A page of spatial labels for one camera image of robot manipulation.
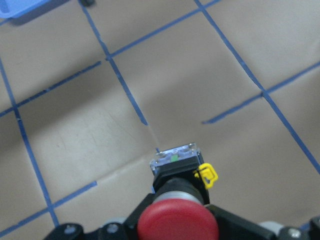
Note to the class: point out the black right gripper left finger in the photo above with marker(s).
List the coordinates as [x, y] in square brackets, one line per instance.
[113, 230]

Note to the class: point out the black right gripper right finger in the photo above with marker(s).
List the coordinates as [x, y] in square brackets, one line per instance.
[234, 227]

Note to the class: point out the red emergency stop button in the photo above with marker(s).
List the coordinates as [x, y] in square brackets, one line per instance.
[178, 209]

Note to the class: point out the blue plastic tray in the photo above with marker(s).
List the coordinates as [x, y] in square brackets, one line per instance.
[14, 9]

